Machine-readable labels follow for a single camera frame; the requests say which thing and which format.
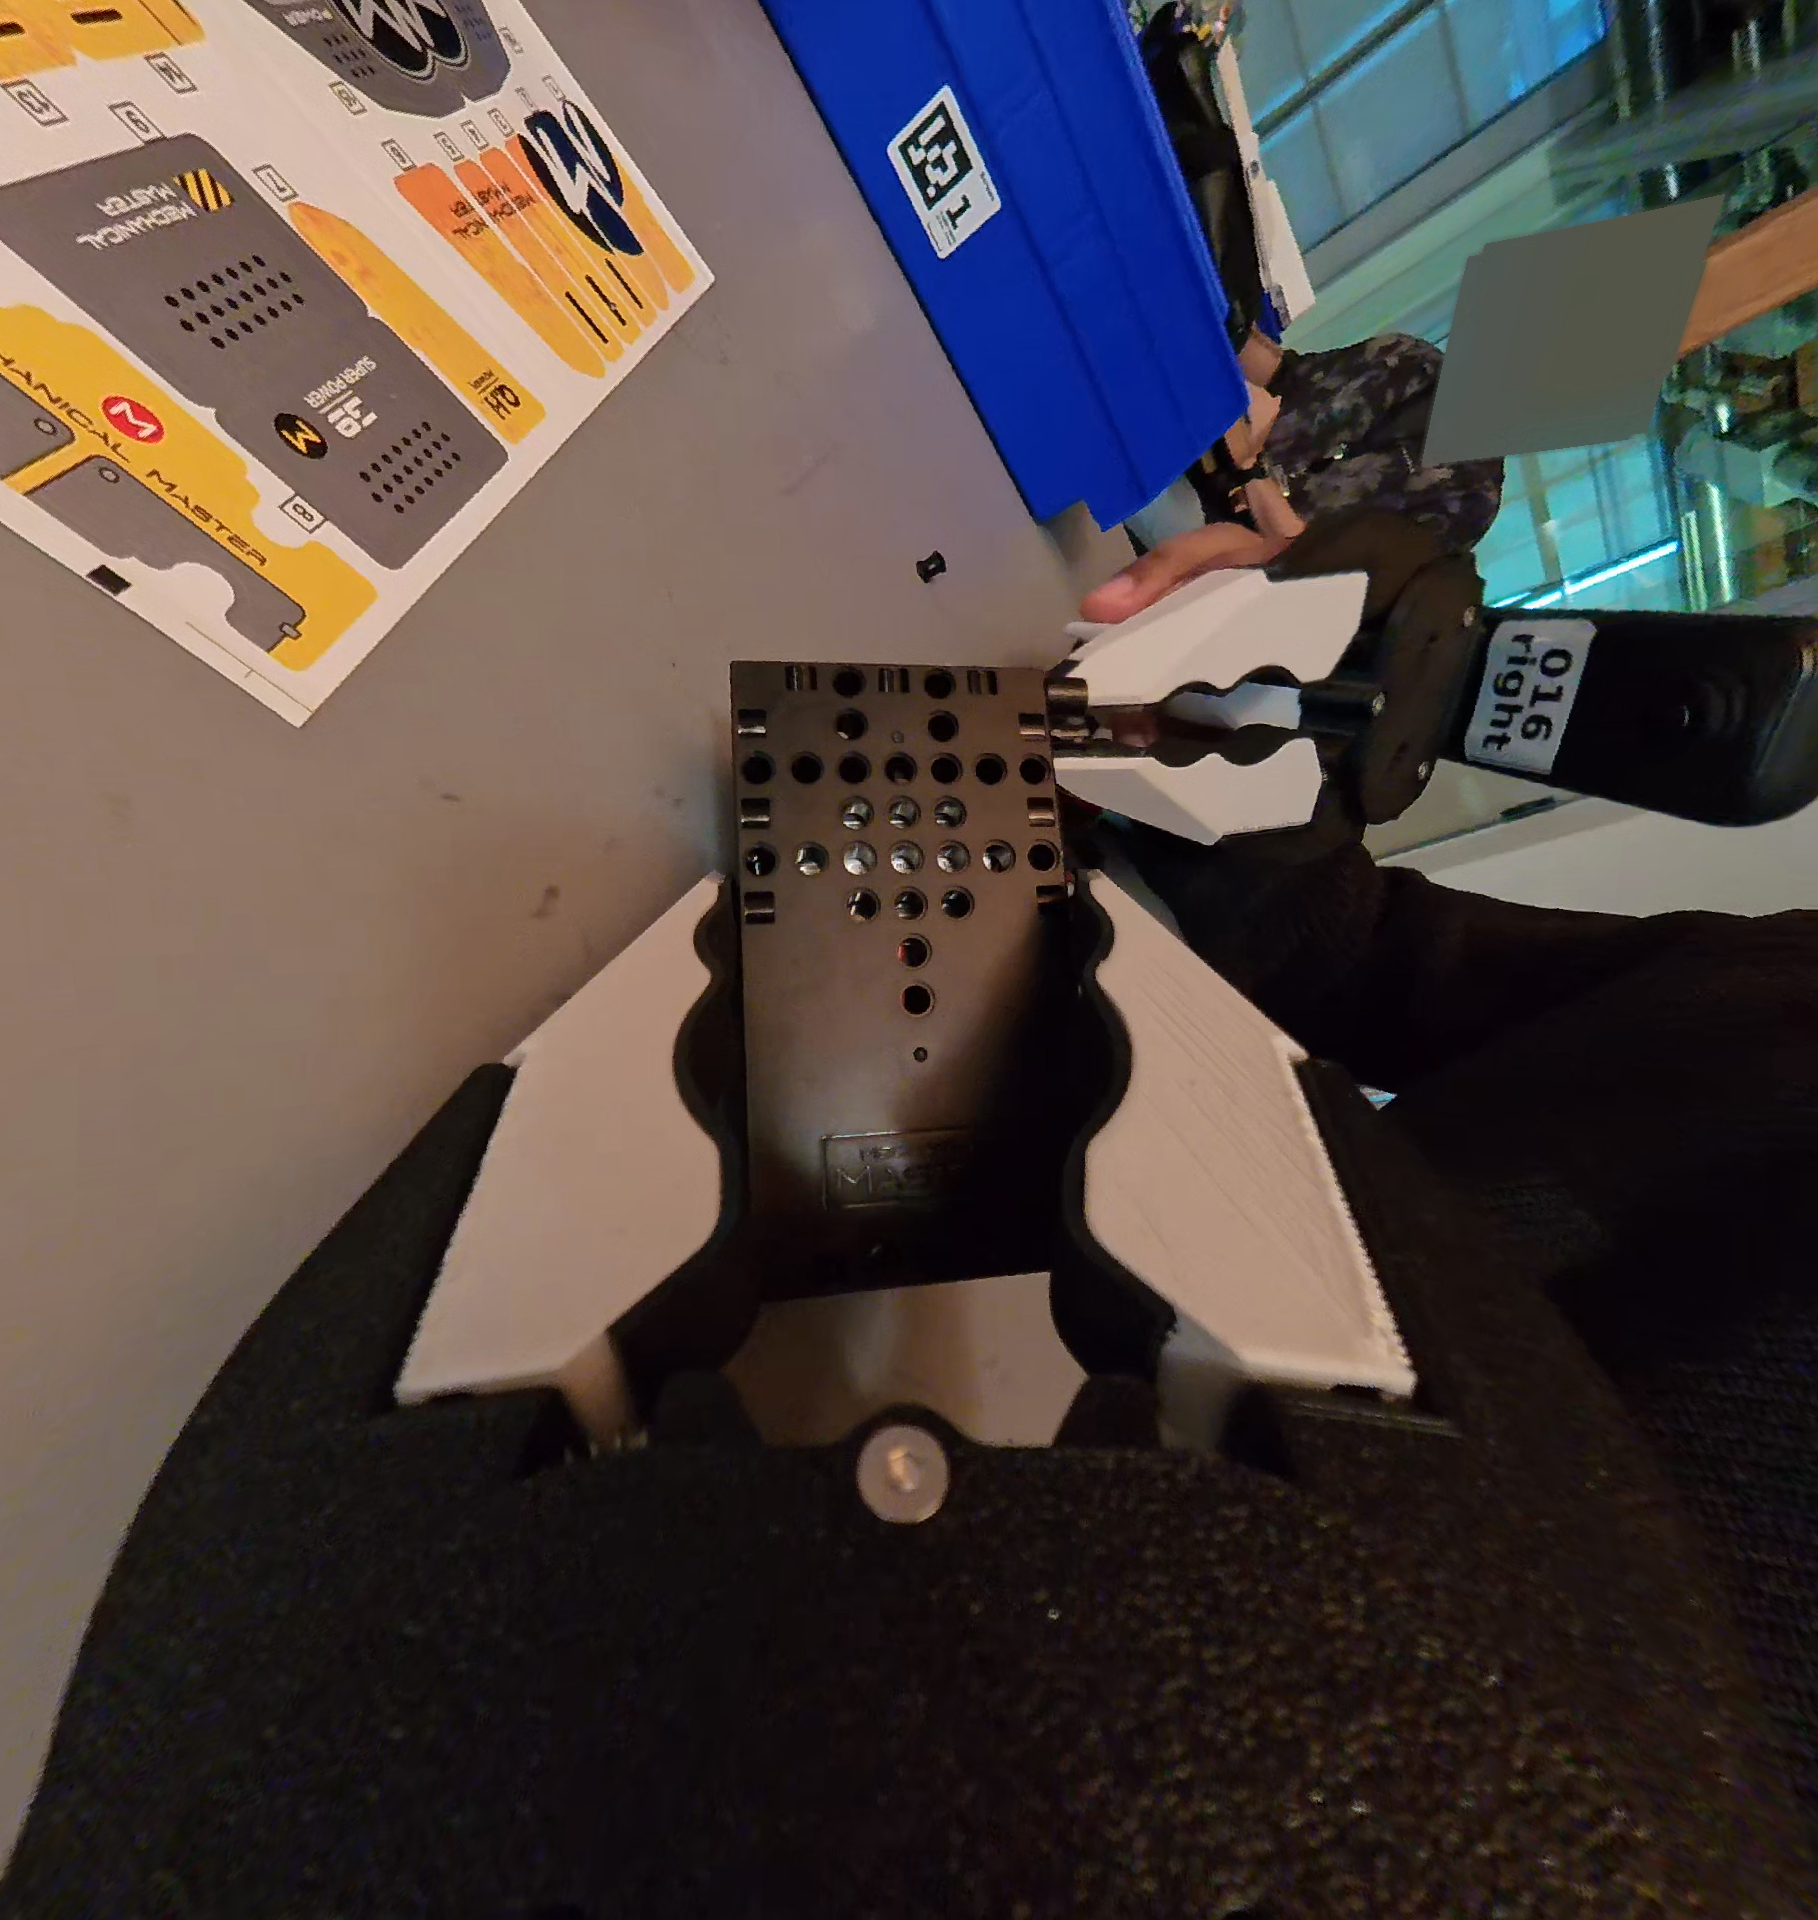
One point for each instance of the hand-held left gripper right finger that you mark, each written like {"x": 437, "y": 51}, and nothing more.
{"x": 1239, "y": 1200}

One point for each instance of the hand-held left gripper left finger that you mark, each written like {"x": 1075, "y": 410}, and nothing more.
{"x": 579, "y": 1200}

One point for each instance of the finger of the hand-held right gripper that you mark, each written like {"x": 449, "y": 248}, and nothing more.
{"x": 1224, "y": 631}
{"x": 1209, "y": 787}

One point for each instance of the person's right forearm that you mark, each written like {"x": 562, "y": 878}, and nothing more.
{"x": 1450, "y": 959}

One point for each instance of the person's right hand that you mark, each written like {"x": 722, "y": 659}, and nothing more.
{"x": 1180, "y": 575}

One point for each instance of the blue plastic bin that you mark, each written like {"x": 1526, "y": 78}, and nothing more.
{"x": 1089, "y": 345}

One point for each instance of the wooden handrail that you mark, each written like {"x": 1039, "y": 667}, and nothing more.
{"x": 1793, "y": 262}

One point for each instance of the person's black clothing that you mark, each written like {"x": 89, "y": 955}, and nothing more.
{"x": 1750, "y": 1350}

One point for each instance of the yellow and grey sticker sheet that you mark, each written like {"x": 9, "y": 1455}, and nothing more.
{"x": 250, "y": 299}

